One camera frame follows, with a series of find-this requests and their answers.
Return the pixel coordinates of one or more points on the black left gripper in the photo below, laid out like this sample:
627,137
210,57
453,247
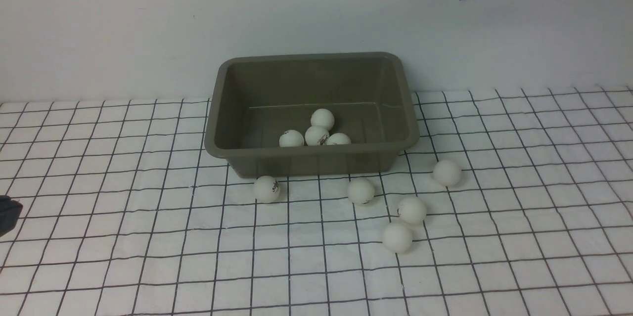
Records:
10,211

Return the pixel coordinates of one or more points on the white printed ball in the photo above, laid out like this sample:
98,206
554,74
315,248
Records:
266,189
316,135

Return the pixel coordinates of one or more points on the white black-grid tablecloth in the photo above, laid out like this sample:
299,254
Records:
125,214

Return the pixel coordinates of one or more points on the olive green plastic bin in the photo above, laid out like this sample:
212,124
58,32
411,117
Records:
311,114

